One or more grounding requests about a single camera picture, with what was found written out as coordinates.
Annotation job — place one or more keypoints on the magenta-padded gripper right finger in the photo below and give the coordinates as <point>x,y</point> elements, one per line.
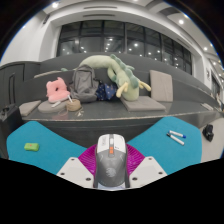
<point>148,170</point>

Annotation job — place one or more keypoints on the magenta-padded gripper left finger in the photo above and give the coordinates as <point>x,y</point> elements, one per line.
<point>75,170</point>

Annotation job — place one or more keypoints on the grey and white computer mouse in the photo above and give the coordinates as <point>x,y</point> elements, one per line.
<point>111,166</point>

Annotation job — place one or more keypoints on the white marker with black cap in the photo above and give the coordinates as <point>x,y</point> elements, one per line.
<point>175,139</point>

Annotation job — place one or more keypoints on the white marker with blue cap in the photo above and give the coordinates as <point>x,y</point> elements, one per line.
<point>176,133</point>

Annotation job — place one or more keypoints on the small green case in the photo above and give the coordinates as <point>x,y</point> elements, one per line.
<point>31,146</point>

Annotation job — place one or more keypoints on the tan woven pouch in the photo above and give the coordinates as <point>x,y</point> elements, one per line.
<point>73,105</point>

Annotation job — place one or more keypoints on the square grey seat cushion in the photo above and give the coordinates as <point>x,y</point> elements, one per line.
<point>143,104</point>

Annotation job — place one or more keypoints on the round grey seat cushion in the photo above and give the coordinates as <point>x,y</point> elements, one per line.
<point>46,107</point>

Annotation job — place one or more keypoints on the black bag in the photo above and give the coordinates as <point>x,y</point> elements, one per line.
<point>208,133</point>

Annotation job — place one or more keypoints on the small flat grey cushion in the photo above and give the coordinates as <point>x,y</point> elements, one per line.
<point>29,108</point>

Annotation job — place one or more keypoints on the pink plush cushion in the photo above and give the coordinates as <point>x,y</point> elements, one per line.
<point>57,91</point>

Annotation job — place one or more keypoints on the black suitcase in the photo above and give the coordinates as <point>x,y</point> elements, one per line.
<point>8,120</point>

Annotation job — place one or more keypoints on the navy patterned bag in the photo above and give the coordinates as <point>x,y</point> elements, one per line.
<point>106,91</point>

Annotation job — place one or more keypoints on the upright grey cushion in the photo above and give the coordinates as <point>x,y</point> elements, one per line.
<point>161,86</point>

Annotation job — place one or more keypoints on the grey backpack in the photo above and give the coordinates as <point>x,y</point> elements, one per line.
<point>83,83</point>

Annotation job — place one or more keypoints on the long green dragon plush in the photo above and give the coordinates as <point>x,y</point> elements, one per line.
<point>126,80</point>

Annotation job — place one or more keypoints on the ceiling lights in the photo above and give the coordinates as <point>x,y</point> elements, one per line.
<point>181,21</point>

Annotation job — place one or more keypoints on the dark glass window wall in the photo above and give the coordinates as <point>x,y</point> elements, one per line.
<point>133,43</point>

